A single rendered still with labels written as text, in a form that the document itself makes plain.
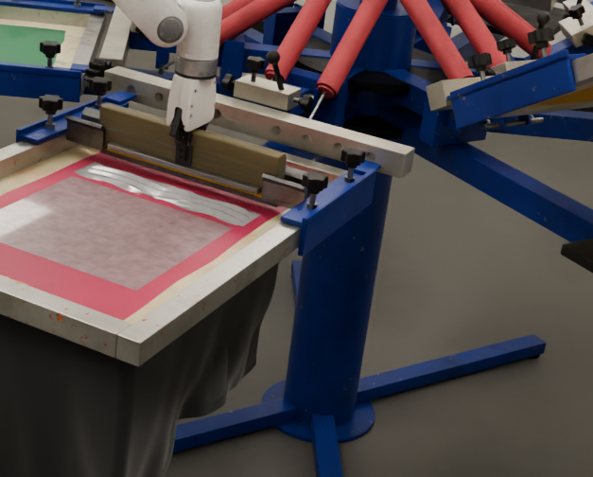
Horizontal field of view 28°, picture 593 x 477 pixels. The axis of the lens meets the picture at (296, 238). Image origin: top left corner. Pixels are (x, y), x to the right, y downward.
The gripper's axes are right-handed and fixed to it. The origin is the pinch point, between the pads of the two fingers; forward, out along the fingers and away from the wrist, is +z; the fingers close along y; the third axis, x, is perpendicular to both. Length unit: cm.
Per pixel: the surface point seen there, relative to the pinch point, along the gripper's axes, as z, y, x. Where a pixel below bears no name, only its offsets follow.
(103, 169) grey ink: 5.6, 6.7, -14.0
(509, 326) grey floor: 102, -169, 30
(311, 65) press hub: 0, -68, -8
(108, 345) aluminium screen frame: 5, 60, 24
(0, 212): 6.0, 33.2, -16.3
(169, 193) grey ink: 5.3, 8.4, 1.5
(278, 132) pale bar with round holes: 1.0, -23.8, 6.5
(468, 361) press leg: 96, -130, 28
